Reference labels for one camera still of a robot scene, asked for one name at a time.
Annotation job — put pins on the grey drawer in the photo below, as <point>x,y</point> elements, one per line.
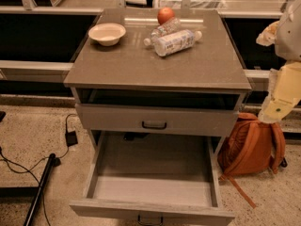
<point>142,119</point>
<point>154,180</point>

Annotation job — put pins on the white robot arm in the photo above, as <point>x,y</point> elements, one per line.
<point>284,87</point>

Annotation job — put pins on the labelled plastic water bottle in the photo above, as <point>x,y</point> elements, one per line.
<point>176,42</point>

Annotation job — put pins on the clear plastic water bottle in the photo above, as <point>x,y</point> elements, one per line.
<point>171,26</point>

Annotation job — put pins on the white bowl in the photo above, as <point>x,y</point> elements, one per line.
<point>107,34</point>

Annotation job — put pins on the black power adapter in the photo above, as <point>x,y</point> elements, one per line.
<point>71,138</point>

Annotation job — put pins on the red apple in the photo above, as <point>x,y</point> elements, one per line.
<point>164,14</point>

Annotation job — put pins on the orange backpack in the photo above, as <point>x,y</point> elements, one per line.
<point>253,146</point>

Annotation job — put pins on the black metal stand leg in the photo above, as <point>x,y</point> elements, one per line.
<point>35,193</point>

